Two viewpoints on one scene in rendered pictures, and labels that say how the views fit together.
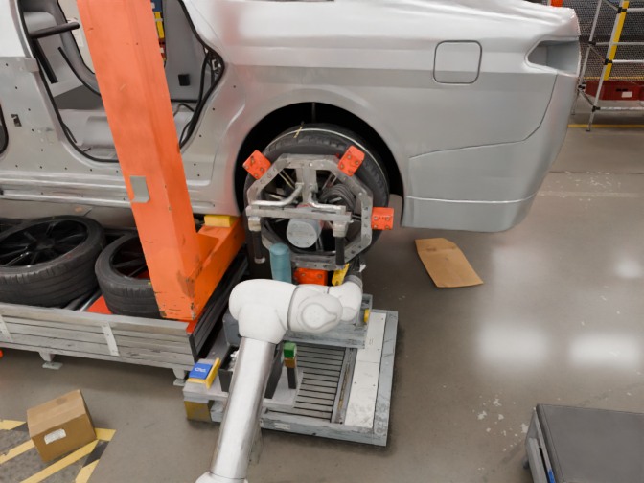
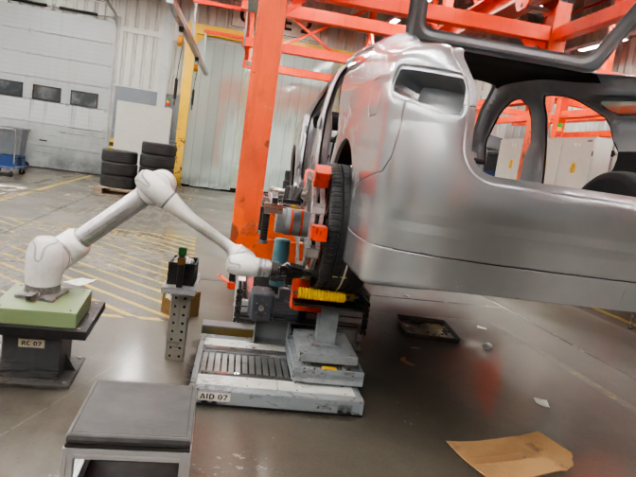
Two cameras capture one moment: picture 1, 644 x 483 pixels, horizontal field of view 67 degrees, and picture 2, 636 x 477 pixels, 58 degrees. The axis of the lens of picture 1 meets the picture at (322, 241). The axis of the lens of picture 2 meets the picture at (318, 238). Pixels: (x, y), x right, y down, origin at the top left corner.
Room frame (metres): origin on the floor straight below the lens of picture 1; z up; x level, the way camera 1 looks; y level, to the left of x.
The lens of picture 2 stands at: (0.90, -2.72, 1.18)
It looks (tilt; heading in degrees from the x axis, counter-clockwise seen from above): 8 degrees down; 69
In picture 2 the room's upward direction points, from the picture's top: 8 degrees clockwise
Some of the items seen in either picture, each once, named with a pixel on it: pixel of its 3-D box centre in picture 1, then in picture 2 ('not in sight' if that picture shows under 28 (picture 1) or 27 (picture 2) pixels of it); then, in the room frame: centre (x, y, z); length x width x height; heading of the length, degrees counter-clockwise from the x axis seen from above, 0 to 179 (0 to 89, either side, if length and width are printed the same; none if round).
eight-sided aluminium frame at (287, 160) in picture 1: (310, 215); (309, 223); (1.88, 0.05, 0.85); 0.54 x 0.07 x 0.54; 78
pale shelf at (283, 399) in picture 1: (243, 382); (182, 282); (1.31, 0.32, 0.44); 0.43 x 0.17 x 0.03; 78
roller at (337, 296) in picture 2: (341, 267); (322, 294); (1.96, -0.09, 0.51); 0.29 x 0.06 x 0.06; 168
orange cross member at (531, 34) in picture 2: not in sight; (415, 25); (3.43, 2.21, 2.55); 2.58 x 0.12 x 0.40; 168
